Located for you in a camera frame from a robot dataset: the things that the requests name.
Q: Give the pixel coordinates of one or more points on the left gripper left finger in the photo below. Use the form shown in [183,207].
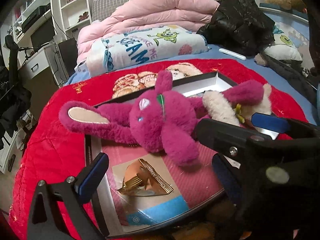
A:
[45,218]

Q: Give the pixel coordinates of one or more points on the white desk with drawer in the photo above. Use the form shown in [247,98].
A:
[48,57]

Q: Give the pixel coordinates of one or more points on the white cartoon print blanket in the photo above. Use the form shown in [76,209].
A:
[143,46]

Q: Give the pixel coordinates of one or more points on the pink folded comforter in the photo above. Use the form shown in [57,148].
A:
[143,14]

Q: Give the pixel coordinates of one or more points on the monster print pillow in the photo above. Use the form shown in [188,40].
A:
[282,48]

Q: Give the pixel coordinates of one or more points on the gold triangular snack packet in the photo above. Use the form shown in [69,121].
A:
[142,180]

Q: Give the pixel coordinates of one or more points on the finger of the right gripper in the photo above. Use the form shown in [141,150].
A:
[226,139]
[293,128]

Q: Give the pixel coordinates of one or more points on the black desk chair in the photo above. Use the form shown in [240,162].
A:
[15,99]

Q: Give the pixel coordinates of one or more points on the black puffer jacket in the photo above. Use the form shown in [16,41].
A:
[239,26]

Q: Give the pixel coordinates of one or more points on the black computer tower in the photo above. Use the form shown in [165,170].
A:
[69,52]

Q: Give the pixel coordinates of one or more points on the black shallow tray box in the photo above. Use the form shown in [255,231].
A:
[125,215]

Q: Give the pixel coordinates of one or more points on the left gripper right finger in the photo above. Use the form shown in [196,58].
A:
[271,201]

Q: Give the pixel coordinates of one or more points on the white remote control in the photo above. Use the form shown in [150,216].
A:
[233,54]

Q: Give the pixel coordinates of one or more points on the red embroidered blanket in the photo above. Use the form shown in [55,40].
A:
[53,153]

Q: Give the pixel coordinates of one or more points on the magenta plush bunny headband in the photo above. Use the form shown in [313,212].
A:
[162,119]

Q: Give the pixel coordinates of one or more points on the white bookshelf unit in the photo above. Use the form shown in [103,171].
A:
[67,16]

